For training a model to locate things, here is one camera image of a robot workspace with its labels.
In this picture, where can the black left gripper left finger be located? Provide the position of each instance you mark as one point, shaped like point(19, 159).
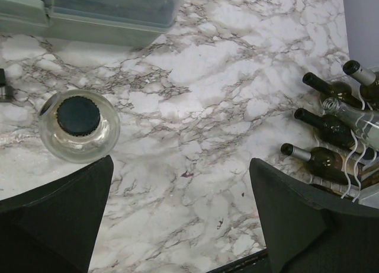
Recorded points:
point(54, 227)

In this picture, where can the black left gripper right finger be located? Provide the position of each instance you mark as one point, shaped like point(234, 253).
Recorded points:
point(308, 230)

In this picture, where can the green wine bottle tan label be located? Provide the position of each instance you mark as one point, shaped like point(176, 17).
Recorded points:
point(320, 161)

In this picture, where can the small clear black-capped bottle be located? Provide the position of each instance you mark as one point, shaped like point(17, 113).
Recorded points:
point(79, 126)

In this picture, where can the tall clear glass bottle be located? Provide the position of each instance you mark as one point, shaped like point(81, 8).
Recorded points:
point(364, 123)

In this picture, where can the wine bottle on rack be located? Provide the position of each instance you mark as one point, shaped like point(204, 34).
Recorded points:
point(338, 89)
point(367, 79)

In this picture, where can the top wine bottle on rack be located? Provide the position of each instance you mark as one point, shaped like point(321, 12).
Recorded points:
point(367, 79)

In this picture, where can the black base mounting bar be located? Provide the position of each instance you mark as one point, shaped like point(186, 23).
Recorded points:
point(254, 263)

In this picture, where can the black metal pipe fitting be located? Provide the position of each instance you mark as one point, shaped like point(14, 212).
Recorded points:
point(6, 91)

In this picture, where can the translucent green storage box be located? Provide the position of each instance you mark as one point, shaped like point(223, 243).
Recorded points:
point(133, 23)

